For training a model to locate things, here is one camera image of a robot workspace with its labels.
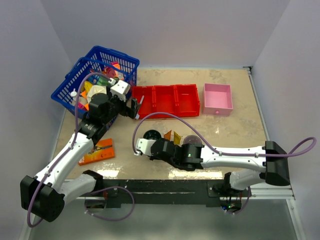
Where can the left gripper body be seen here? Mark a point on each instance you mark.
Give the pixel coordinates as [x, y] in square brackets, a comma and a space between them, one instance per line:
[119, 106]

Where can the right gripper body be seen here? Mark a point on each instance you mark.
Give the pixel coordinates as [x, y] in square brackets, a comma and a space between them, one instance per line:
[175, 162]

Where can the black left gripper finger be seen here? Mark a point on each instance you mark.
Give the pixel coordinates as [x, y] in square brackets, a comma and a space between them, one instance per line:
[134, 103]
[132, 112]

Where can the orange toothpaste tube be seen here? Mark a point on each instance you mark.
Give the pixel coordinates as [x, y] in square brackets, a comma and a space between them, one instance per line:
[168, 135]

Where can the dark green mug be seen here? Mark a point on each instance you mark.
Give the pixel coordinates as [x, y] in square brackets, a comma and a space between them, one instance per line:
[152, 134]

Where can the yellow toothpaste tube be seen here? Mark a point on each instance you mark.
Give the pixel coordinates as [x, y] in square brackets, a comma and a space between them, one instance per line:
[176, 138]

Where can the grey-purple mug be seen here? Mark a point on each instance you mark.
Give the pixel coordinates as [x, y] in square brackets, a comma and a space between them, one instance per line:
[192, 139]

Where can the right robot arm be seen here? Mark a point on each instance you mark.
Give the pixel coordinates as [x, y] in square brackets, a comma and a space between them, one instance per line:
[267, 163]

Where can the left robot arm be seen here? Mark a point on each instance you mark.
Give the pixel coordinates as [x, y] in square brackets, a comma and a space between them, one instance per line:
[46, 194]

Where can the red left bin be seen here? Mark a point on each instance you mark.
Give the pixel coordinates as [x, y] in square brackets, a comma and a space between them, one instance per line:
[148, 103]

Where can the red bin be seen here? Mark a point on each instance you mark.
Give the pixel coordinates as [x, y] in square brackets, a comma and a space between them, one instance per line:
[148, 103]
[164, 99]
[188, 103]

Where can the white crumpled pouch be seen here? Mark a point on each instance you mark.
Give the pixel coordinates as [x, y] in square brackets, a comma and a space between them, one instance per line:
[95, 89]

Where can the red middle bin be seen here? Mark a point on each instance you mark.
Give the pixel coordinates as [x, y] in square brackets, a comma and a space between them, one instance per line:
[164, 99]

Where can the orange razor package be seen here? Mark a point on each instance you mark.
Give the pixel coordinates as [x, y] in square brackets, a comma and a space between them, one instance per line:
[103, 150]

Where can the blue plastic basket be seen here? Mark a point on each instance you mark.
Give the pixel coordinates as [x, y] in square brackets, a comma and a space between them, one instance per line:
[96, 60]

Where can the red right bin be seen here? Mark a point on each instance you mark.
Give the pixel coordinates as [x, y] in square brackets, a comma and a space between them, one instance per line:
[188, 103]

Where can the pink drawer box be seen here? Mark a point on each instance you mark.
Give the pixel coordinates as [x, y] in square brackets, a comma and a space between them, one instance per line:
[217, 99]

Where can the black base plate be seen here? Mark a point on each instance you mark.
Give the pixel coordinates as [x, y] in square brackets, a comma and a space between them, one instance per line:
[208, 192]

